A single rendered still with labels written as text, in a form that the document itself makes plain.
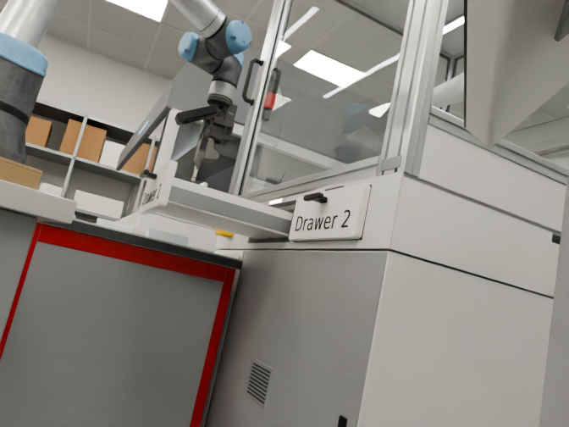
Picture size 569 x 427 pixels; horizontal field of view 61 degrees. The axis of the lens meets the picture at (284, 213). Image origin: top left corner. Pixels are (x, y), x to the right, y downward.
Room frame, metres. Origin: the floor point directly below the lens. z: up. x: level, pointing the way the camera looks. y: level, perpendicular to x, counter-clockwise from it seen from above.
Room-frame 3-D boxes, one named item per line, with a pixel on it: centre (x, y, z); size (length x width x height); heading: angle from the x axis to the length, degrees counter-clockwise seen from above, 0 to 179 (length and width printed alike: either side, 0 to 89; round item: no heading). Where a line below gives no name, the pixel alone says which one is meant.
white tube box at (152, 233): (1.53, 0.35, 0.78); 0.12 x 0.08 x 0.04; 110
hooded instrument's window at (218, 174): (3.05, 0.43, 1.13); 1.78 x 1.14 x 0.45; 24
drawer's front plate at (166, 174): (1.21, 0.33, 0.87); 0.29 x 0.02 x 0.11; 24
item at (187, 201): (1.30, 0.14, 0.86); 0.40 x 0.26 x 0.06; 114
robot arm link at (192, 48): (1.24, 0.31, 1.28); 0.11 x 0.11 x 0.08; 43
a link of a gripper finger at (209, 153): (1.31, 0.24, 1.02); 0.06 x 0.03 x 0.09; 109
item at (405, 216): (1.51, -0.42, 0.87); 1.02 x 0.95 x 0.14; 24
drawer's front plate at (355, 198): (1.06, -0.09, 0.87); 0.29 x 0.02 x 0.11; 24
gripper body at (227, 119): (1.33, 0.24, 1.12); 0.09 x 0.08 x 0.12; 109
